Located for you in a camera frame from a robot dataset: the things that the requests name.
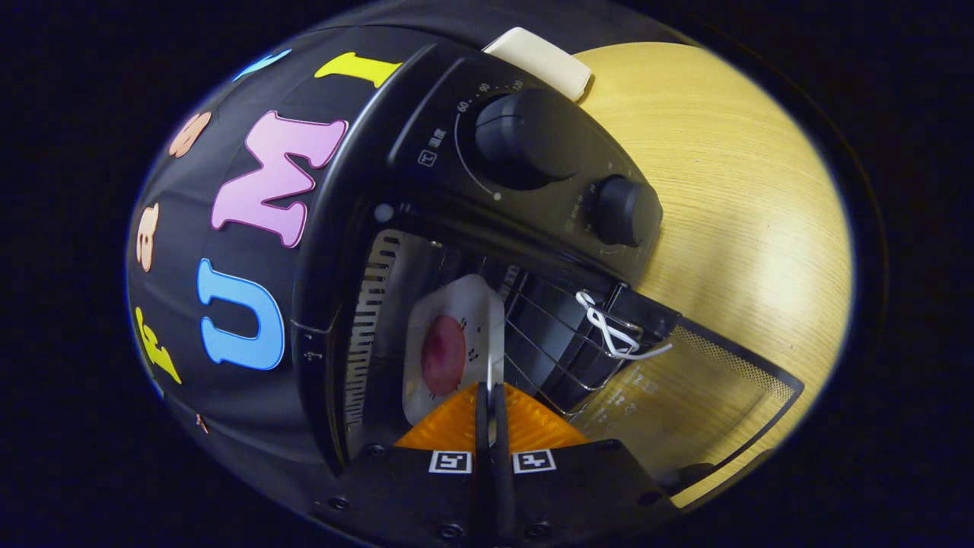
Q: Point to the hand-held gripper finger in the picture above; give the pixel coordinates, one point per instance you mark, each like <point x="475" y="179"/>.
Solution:
<point x="482" y="457"/>
<point x="500" y="457"/>

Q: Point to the white plate with pink meat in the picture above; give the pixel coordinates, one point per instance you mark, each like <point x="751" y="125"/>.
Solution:
<point x="445" y="354"/>

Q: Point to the black toaster oven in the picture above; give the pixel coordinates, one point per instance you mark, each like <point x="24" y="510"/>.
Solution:
<point x="533" y="137"/>

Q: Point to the white bread toaster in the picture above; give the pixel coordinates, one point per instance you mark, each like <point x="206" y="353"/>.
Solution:
<point x="544" y="65"/>

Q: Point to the black backdrop cloth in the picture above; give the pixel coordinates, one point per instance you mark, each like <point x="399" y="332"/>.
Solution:
<point x="183" y="228"/>

